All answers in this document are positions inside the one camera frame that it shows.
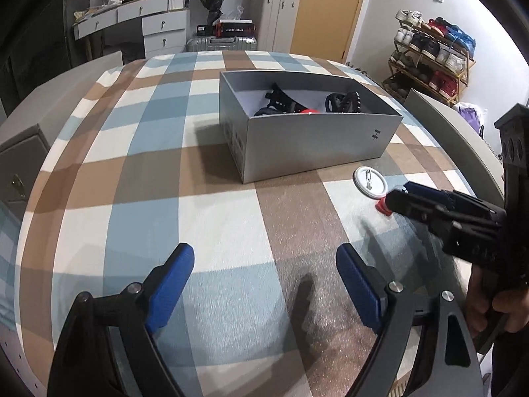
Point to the person's right hand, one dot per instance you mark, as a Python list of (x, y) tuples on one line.
[(475, 297)]

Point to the checked tablecloth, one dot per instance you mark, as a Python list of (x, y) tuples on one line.
[(206, 215)]

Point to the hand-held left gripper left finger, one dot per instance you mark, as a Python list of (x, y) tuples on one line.
[(169, 285)]

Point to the white suitcase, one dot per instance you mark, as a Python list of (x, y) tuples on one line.
[(272, 20)]

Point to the wooden door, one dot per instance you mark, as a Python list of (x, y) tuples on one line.
[(326, 12)]

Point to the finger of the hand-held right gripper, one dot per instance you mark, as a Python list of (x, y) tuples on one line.
[(413, 204), (417, 188)]

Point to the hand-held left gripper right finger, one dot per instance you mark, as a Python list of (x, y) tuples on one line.
[(359, 289)]

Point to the wooden shoe rack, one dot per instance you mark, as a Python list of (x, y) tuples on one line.
[(465, 78)]

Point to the red round pin badge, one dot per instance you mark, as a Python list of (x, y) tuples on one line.
[(308, 111)]

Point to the white dresser with drawers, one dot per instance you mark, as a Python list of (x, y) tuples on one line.
[(161, 25)]

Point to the black box with red print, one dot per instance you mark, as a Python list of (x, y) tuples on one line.
[(231, 29)]

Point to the black hair claw clip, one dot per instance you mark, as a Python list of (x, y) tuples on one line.
[(283, 99)]

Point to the dark green bouquet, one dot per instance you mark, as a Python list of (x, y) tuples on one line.
[(208, 2)]

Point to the white-backed round pin badge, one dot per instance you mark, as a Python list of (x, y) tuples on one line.
[(368, 182)]

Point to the rows of shoes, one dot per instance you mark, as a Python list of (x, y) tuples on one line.
[(430, 45)]

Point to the grey cardboard box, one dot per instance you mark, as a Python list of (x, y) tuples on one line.
[(310, 144)]

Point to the silver suitcase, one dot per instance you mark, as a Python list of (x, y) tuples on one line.
[(223, 44)]

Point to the purple bag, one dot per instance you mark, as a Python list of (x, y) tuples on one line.
[(469, 118)]

